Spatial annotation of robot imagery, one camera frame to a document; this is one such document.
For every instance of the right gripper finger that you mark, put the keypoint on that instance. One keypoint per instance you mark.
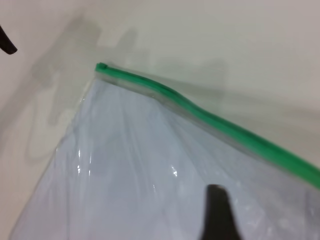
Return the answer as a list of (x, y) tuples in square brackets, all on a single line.
[(217, 215)]

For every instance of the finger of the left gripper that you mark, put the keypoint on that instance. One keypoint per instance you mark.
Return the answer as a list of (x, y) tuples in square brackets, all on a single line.
[(7, 43)]

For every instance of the clear plastic zip bag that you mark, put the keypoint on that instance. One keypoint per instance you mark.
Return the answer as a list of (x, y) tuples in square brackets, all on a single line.
[(140, 170)]

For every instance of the green zipper slider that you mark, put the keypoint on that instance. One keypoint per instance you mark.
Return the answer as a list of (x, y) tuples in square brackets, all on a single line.
[(101, 67)]

